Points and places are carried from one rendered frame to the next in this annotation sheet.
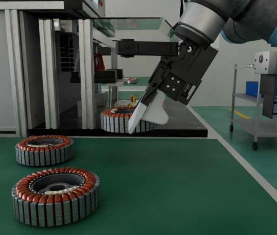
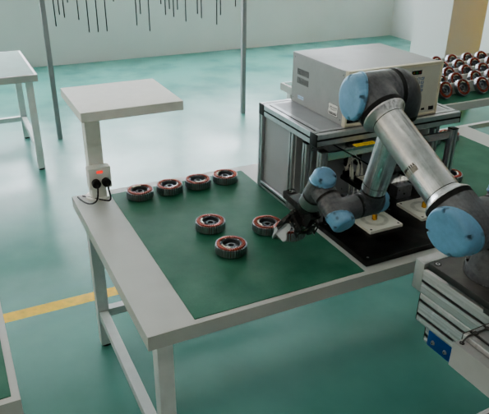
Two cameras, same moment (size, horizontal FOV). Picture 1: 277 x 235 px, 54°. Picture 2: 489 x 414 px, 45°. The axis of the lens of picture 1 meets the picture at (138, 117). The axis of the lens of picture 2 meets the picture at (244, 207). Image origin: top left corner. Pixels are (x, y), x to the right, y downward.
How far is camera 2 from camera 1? 1.79 m
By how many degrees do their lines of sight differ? 60
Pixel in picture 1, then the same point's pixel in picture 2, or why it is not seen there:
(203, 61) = (306, 219)
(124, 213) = (237, 264)
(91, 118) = not seen: hidden behind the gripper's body
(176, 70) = (294, 218)
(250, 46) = not seen: outside the picture
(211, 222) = (247, 282)
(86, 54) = not seen: hidden behind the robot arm
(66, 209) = (221, 252)
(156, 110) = (283, 233)
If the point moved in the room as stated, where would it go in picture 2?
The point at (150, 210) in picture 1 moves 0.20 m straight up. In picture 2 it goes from (244, 269) to (245, 216)
